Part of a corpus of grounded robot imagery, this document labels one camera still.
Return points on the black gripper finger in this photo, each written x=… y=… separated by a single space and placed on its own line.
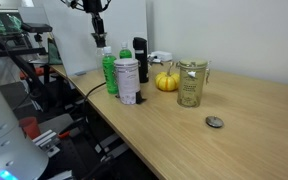
x=97 y=23

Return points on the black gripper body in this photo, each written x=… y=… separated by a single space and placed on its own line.
x=92 y=6

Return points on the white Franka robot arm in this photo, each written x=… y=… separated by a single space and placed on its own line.
x=4 y=133

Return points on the short green bottle white cap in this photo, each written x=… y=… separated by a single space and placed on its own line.
x=125 y=53

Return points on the tall green bottle white cap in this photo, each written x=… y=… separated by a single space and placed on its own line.
x=110 y=75

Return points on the large white board panel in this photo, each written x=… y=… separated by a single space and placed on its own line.
x=74 y=40

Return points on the black thermos flask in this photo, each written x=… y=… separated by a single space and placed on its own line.
x=141 y=60

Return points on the white clamp-lid canister jar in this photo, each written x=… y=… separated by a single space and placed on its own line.
x=128 y=81

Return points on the white power adapter box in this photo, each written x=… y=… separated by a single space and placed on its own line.
x=162 y=56

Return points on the black folded card clip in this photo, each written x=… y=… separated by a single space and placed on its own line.
x=140 y=97

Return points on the small yellow pumpkin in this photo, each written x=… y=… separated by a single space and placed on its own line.
x=166 y=81

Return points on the red plastic cup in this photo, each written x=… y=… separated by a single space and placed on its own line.
x=30 y=128

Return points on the aluminium profile piece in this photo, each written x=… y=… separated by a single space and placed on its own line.
x=46 y=142

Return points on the round metal lid disc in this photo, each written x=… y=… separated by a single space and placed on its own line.
x=214 y=121

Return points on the black camera on stand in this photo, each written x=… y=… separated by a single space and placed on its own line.
x=35 y=27

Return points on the black metal stand frame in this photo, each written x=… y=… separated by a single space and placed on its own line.
x=24 y=66

